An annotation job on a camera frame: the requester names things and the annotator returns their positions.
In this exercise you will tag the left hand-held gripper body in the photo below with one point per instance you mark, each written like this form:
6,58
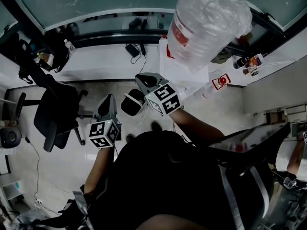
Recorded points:
97,130

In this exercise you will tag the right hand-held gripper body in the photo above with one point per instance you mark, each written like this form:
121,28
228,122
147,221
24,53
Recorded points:
165,97

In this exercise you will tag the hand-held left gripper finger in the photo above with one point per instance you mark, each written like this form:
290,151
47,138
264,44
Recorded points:
97,109
114,108

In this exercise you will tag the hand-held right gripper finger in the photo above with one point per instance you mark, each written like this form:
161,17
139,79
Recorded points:
160,79
141,86

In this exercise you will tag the person's left forearm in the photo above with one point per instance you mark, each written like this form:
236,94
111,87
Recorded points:
100,166

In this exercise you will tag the person's right forearm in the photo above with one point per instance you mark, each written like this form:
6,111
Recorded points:
196,126

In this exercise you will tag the white water dispenser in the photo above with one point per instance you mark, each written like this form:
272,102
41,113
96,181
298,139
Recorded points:
165,68

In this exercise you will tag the person's right black shoe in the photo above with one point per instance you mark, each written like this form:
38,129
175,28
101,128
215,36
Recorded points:
156,126

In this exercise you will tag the person's black shoe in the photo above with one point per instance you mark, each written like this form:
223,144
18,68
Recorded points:
129,138
156,126

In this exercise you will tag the person's left black shoe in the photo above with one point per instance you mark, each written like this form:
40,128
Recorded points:
129,138

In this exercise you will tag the black slim adapter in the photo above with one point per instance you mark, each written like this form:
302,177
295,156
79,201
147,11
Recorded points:
143,49

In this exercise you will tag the black power adapter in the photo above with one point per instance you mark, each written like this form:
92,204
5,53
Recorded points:
132,50

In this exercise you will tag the black high-back office chair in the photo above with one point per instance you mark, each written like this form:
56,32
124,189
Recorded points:
57,111

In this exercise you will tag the clear water jug red cap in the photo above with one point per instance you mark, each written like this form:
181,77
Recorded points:
221,80

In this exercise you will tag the green bag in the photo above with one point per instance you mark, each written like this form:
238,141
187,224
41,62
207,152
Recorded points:
221,57

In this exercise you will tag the small white-capped water bottle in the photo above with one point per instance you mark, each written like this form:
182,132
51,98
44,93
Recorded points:
69,46

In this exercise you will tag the large clear dispenser water bottle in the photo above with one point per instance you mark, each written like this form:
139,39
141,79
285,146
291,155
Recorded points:
206,27

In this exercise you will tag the yellow drink bottle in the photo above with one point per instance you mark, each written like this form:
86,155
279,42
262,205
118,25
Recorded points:
44,57

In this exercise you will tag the person's black clothing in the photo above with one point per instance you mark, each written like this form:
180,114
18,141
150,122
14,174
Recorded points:
163,176

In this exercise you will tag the black thermos bottle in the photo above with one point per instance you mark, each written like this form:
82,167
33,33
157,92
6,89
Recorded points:
241,62

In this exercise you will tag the red jar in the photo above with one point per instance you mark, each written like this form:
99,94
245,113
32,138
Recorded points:
247,71

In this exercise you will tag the black round appliance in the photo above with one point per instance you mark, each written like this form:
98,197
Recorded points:
10,138

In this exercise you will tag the white power strip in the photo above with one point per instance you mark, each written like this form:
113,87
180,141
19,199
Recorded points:
39,202

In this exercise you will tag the small dark can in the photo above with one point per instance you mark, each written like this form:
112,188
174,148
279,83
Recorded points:
254,72

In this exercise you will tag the white carton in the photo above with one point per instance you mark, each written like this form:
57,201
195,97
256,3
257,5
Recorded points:
257,60

